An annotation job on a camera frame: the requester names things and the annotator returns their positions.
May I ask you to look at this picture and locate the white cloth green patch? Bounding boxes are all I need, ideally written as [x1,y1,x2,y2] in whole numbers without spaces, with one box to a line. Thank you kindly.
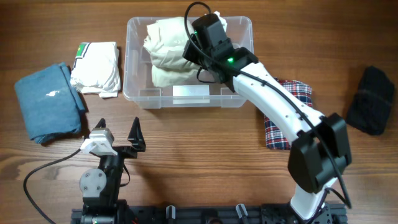
[70,42,121,98]

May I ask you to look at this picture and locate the black cloth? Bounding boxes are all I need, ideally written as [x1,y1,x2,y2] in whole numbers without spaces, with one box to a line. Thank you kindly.
[346,66,395,136]

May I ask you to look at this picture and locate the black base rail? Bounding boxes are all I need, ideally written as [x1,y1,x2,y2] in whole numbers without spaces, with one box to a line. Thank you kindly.
[70,202,348,224]

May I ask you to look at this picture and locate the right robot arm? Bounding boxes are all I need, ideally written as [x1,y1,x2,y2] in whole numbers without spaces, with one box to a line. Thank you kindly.
[183,12,352,223]

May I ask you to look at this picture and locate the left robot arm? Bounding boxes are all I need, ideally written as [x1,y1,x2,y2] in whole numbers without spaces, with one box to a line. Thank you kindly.
[71,118,146,224]

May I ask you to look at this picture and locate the white label on container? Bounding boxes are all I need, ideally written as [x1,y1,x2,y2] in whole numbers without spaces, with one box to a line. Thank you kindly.
[172,85,210,96]

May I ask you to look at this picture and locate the cream cloth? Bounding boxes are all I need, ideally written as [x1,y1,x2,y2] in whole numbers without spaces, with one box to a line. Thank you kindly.
[142,11,229,88]

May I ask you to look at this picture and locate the red blue plaid cloth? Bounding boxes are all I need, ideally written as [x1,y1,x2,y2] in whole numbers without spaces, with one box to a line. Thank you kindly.
[264,78,313,150]

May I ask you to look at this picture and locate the clear plastic storage container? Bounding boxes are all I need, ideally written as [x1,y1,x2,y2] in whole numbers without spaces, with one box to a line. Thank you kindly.
[123,17,246,109]

